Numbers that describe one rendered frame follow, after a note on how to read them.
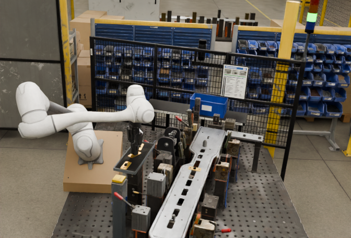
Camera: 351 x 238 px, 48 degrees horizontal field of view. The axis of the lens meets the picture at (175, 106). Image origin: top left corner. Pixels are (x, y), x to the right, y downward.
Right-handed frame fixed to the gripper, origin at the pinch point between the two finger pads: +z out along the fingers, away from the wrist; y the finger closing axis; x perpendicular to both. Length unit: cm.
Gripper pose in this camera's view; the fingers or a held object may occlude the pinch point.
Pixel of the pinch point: (134, 149)
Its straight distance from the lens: 244.6
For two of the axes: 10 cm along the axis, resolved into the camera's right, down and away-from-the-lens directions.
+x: 6.3, -2.7, 7.3
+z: -0.5, 9.2, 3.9
